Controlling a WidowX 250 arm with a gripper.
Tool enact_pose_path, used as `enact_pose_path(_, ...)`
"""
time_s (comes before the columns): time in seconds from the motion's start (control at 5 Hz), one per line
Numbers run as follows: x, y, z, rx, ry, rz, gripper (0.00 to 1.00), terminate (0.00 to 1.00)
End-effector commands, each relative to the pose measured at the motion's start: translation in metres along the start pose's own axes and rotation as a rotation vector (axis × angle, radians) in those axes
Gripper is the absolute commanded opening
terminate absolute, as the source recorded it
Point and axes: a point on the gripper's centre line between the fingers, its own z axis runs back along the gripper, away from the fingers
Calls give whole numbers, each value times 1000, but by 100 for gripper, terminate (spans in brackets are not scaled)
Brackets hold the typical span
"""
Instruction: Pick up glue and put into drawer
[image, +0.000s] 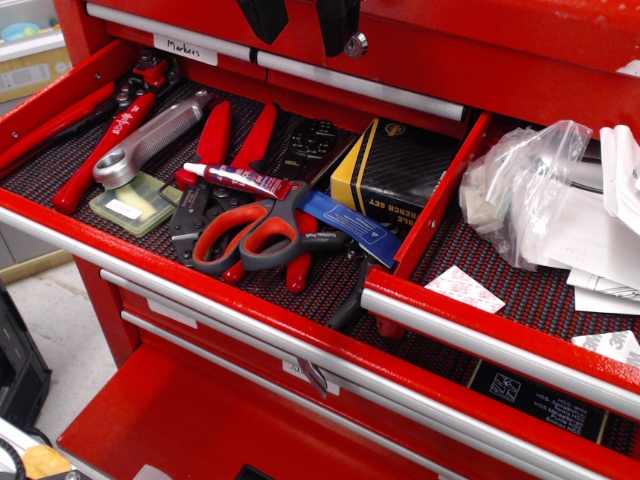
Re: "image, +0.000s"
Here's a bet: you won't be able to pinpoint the right open red drawer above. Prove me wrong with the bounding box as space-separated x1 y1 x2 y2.
360 111 640 421

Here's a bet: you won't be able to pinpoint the black yellow wrench set box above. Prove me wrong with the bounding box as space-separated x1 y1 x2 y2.
330 117 460 229

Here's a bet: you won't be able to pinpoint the black drill bit box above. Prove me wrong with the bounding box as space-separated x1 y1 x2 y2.
467 360 608 443

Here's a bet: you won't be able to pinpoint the white 3M adhesive pad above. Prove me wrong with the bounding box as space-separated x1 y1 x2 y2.
571 330 639 368

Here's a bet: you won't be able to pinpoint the open red drawer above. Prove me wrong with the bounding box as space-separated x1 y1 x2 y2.
0 38 640 480
360 111 640 421

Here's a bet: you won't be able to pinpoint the white markers label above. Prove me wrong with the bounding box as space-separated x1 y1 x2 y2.
153 34 218 66

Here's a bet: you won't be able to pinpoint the red handled long pliers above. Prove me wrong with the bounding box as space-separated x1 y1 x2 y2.
1 82 115 171

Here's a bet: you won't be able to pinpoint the blue label card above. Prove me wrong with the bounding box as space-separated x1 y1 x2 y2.
298 190 402 268

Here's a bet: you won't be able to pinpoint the white paper sheets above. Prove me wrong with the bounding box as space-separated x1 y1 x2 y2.
526 125 639 306

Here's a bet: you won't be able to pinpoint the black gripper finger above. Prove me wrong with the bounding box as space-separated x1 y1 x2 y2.
237 0 289 45
316 0 361 57

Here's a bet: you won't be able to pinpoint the clear green plastic case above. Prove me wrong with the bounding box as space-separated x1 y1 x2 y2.
89 172 182 238

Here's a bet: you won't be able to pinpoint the red and grey scissors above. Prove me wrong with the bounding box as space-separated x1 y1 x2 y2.
192 181 349 276

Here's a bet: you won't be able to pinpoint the silver chest lock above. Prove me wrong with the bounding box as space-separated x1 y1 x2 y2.
343 31 369 58

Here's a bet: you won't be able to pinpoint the clear plastic bag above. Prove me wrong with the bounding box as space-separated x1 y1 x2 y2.
459 120 603 270

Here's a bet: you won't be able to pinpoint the red glue tube white cap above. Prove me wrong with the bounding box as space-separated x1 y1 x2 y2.
183 163 294 200

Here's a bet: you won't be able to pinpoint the left open red drawer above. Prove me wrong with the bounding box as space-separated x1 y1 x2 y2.
0 38 640 480

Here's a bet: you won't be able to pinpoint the cardboard box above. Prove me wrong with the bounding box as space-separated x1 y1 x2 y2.
1 47 72 102

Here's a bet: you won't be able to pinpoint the red handled wire stripper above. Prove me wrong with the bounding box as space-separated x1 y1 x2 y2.
52 48 180 214

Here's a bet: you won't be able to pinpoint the black crate on floor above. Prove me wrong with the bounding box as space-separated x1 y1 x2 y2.
1 284 52 430

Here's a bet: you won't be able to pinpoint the red tool chest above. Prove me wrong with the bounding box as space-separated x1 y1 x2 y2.
52 0 640 480

